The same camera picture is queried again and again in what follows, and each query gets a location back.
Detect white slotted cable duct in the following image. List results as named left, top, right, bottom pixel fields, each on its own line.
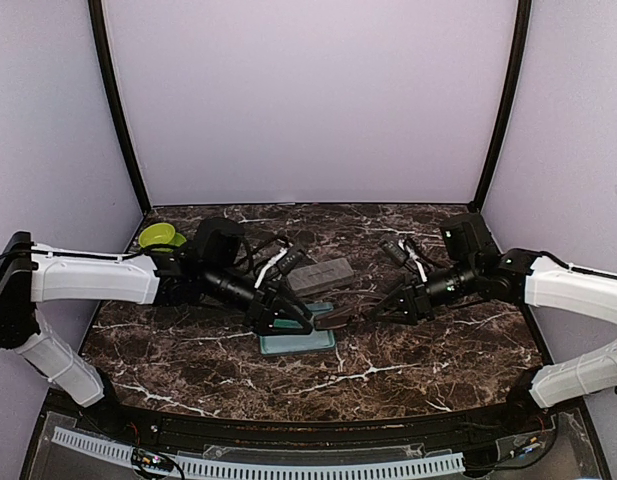
left=51, top=427, right=465, bottom=479

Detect dark frame sunglasses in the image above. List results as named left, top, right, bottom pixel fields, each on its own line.
left=313, top=290, right=384, bottom=331

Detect black frame post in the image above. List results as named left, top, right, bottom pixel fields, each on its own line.
left=468, top=0, right=533, bottom=212
left=87, top=0, right=152, bottom=214

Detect black front rail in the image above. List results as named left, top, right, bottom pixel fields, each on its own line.
left=42, top=387, right=584, bottom=454

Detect teal glasses case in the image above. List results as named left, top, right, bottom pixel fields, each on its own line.
left=287, top=258, right=355, bottom=296
left=259, top=302, right=336, bottom=356

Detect green plate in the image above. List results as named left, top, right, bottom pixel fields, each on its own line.
left=169, top=232, right=187, bottom=248

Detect right black frame post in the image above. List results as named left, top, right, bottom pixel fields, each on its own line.
left=468, top=0, right=533, bottom=212

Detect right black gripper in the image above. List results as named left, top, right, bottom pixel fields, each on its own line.
left=369, top=257, right=480, bottom=325

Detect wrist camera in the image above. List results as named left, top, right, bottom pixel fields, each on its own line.
left=377, top=212, right=499, bottom=281
left=192, top=217, right=307, bottom=289

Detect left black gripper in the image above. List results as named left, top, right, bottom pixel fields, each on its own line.
left=203, top=263, right=314, bottom=337

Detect left black frame post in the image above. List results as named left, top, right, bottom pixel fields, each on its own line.
left=87, top=0, right=152, bottom=214

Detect green bowl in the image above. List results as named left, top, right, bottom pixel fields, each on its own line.
left=138, top=222, right=176, bottom=249

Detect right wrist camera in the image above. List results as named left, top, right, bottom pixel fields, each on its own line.
left=377, top=212, right=499, bottom=281

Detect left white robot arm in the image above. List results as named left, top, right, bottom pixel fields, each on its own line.
left=0, top=229, right=313, bottom=436

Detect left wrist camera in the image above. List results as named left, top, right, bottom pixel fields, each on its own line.
left=192, top=217, right=307, bottom=289

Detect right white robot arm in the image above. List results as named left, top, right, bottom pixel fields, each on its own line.
left=367, top=249, right=617, bottom=434

